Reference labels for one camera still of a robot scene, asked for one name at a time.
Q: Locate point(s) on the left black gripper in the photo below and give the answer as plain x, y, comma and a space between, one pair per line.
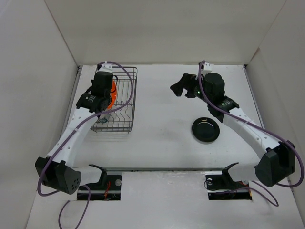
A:
92, 81

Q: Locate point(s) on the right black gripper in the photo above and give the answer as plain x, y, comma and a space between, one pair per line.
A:
177, 88

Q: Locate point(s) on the orange plate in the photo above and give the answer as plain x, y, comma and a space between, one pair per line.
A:
113, 95

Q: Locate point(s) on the white plate teal rim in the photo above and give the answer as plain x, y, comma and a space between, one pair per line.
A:
103, 118

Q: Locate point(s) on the black plate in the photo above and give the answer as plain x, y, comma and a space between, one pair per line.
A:
205, 129

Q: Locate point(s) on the clear glass plate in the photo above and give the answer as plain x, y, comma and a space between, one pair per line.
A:
113, 116

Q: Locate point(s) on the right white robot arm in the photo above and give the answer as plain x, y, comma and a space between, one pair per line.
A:
276, 158

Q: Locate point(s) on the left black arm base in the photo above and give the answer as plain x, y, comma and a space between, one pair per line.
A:
107, 190

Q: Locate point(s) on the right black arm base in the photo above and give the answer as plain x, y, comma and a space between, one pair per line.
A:
221, 187

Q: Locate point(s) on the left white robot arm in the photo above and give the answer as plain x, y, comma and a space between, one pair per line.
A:
56, 169

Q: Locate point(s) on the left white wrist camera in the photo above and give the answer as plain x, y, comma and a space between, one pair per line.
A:
104, 67

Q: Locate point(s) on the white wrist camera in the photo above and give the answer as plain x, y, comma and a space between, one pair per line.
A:
104, 67
206, 68

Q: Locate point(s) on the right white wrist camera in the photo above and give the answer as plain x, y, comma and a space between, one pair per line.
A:
206, 68

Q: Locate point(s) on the grey wire dish rack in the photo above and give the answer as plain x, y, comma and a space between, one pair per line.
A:
125, 103

